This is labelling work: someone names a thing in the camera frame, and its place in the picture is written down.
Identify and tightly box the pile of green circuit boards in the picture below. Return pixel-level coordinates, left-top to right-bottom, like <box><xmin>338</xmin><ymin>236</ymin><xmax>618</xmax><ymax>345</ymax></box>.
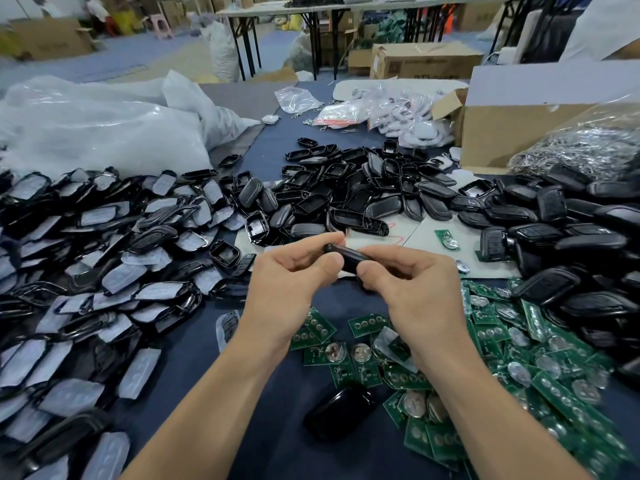
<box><xmin>290</xmin><ymin>229</ymin><xmax>636</xmax><ymax>480</ymax></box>

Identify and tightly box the clear plastic film piece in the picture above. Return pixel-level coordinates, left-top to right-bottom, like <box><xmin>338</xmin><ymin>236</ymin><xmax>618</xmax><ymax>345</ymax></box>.
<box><xmin>372</xmin><ymin>327</ymin><xmax>416</xmax><ymax>371</ymax></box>

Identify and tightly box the large white plastic bag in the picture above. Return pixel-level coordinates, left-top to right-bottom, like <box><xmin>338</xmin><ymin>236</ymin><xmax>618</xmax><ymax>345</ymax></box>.
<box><xmin>0</xmin><ymin>69</ymin><xmax>261</xmax><ymax>178</ymax></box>

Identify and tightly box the pink plastic stool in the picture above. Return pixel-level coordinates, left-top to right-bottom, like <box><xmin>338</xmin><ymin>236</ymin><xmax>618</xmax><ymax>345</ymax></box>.
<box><xmin>148</xmin><ymin>13</ymin><xmax>173</xmax><ymax>41</ymax></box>

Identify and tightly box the pile of assembled black fobs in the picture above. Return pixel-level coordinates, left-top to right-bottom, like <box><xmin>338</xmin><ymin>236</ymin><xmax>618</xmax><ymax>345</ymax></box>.
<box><xmin>475</xmin><ymin>159</ymin><xmax>640</xmax><ymax>391</ymax></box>

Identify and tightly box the brown cardboard box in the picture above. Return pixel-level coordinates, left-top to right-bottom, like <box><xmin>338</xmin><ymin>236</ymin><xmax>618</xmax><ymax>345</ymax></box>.
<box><xmin>370</xmin><ymin>41</ymin><xmax>484</xmax><ymax>81</ymax></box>

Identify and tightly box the long white table top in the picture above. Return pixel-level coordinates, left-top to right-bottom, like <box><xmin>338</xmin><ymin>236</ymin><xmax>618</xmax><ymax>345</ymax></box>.
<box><xmin>218</xmin><ymin>0</ymin><xmax>531</xmax><ymax>18</ymax></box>

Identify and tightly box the black metal table frame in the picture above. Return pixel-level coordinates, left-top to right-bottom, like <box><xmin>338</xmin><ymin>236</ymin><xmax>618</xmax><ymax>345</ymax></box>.
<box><xmin>228</xmin><ymin>7</ymin><xmax>351</xmax><ymax>81</ymax></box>

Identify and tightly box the heap of clear parts bags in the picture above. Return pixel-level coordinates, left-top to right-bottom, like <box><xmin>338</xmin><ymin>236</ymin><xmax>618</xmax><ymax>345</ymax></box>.
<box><xmin>368</xmin><ymin>87</ymin><xmax>456</xmax><ymax>149</ymax></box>

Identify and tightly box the person's left hand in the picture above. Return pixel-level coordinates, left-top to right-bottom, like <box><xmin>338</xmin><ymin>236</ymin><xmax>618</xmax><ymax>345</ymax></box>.
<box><xmin>240</xmin><ymin>233</ymin><xmax>346</xmax><ymax>346</ymax></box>

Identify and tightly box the large open cardboard box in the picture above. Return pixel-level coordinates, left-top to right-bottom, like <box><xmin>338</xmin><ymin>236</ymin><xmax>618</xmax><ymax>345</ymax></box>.
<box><xmin>432</xmin><ymin>59</ymin><xmax>640</xmax><ymax>176</ymax></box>

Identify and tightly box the white sack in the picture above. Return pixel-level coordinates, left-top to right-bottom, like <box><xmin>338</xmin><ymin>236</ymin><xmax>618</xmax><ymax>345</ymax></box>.
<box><xmin>205</xmin><ymin>19</ymin><xmax>241</xmax><ymax>83</ymax></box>

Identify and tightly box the tan cardboard box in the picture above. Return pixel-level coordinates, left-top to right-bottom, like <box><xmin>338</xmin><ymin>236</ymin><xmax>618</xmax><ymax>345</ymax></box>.
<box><xmin>10</xmin><ymin>17</ymin><xmax>96</xmax><ymax>61</ymax></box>

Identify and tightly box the pile of black shell halves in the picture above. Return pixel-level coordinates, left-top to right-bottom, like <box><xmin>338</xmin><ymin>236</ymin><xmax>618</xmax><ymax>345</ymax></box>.
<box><xmin>240</xmin><ymin>137</ymin><xmax>501</xmax><ymax>246</ymax></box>

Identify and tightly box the person's right forearm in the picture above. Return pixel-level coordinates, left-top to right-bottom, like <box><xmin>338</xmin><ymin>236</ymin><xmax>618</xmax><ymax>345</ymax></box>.
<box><xmin>420</xmin><ymin>339</ymin><xmax>591</xmax><ymax>480</ymax></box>

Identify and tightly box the clear bag with red label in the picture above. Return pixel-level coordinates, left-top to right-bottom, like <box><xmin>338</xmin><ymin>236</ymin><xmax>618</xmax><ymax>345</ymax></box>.
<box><xmin>312</xmin><ymin>99</ymin><xmax>373</xmax><ymax>128</ymax></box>

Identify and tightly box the pile of shells with pads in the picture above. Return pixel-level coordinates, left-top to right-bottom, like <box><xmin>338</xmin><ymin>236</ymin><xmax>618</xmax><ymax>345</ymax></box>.
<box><xmin>0</xmin><ymin>167</ymin><xmax>256</xmax><ymax>480</ymax></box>

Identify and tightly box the small crumpled clear plastic bag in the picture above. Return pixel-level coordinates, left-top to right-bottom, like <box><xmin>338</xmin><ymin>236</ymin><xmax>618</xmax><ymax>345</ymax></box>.
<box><xmin>275</xmin><ymin>85</ymin><xmax>323</xmax><ymax>116</ymax></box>

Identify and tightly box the person's left forearm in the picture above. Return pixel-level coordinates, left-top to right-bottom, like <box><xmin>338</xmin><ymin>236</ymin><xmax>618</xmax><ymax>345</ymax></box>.
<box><xmin>120</xmin><ymin>325</ymin><xmax>296</xmax><ymax>480</ymax></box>

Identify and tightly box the lone glossy black shell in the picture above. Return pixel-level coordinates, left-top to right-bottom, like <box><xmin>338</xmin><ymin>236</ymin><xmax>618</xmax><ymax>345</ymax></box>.
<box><xmin>303</xmin><ymin>383</ymin><xmax>381</xmax><ymax>443</ymax></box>

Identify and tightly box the clear bag of metal parts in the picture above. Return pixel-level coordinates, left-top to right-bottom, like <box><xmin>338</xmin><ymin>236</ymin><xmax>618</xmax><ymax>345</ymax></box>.
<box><xmin>508</xmin><ymin>99</ymin><xmax>640</xmax><ymax>183</ymax></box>

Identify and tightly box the person's right hand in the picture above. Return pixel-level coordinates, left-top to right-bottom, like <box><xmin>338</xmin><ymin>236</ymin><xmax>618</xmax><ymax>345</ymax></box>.
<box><xmin>355</xmin><ymin>245</ymin><xmax>471</xmax><ymax>361</ymax></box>

